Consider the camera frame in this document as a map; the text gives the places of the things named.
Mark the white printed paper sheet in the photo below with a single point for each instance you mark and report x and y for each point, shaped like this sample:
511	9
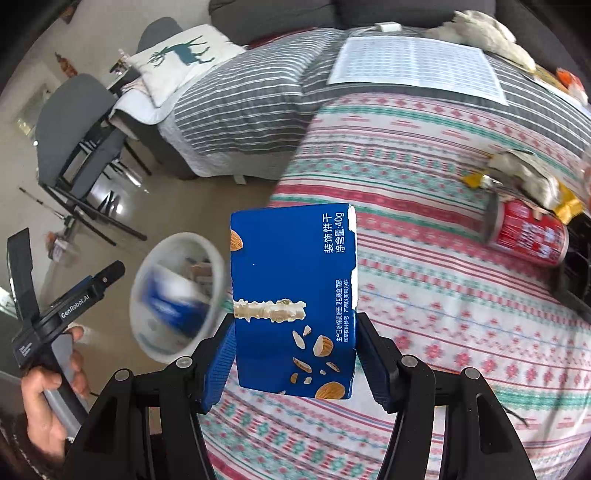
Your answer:
415	64

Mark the person's left forearm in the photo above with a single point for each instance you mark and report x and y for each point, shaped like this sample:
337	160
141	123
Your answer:
18	461

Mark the white deer print pillow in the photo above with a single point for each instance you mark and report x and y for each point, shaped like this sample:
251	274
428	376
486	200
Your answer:
184	74

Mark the yellow wrapper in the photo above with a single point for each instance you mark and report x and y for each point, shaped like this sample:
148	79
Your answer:
570	206

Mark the person's left hand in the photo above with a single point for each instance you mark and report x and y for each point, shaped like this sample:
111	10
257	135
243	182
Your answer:
39	415

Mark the white charger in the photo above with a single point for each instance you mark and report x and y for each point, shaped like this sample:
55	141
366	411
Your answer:
388	27

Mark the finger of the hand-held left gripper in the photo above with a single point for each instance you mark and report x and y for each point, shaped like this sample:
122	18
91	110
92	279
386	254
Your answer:
23	277
111	273

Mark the red wall ornament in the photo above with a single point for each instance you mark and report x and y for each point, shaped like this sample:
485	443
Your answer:
67	64

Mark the grey upholstered chair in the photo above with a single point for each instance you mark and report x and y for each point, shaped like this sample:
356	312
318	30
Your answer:
64	120
159	34

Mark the crumpled grey wrapper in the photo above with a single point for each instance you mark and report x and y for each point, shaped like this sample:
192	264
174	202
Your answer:
521	173

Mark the small side table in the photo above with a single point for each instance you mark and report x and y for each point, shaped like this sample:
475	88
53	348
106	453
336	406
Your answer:
124	76

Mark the grey striped quilt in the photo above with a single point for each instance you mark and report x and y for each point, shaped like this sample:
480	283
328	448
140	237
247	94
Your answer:
240	115

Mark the white plastic trash bin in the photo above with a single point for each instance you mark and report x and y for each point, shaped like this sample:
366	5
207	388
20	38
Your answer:
159	356

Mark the blue biscuit box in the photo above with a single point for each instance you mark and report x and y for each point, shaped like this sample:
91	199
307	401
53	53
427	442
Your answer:
277	258

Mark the red drink can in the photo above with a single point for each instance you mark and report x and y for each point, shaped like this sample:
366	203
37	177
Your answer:
526	235

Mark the orange white snack packet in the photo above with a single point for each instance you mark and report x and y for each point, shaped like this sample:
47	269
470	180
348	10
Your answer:
572	83

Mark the patterned tablecloth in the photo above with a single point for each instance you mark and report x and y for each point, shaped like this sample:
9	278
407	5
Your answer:
415	300

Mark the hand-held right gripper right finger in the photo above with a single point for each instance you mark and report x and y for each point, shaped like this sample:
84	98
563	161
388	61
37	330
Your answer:
376	364

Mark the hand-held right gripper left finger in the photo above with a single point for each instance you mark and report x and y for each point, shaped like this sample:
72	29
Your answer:
217	364

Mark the blue packet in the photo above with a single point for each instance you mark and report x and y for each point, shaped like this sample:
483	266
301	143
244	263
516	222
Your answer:
171	304

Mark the black tray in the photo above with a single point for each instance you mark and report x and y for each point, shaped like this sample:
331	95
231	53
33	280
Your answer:
577	277

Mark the tan paper pad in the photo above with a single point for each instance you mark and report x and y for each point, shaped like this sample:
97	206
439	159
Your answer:
545	87

